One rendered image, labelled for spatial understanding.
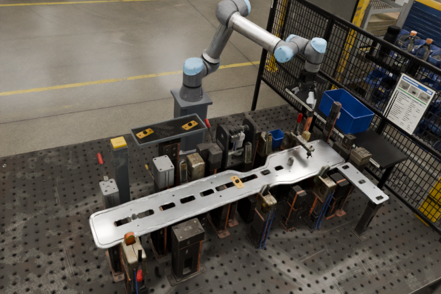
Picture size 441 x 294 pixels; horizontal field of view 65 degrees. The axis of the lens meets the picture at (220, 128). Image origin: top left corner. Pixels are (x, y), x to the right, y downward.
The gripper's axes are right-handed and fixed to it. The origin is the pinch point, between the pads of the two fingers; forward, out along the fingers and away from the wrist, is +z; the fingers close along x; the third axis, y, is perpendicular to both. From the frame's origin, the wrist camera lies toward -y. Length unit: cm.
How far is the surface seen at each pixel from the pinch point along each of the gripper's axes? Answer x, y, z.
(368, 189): 46, -14, 29
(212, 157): -2, 53, 24
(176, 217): 22, 83, 29
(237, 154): -4.9, 34.9, 30.5
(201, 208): 22, 70, 29
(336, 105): -0.7, -28.6, 10.2
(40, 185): -52, 134, 59
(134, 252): 34, 106, 23
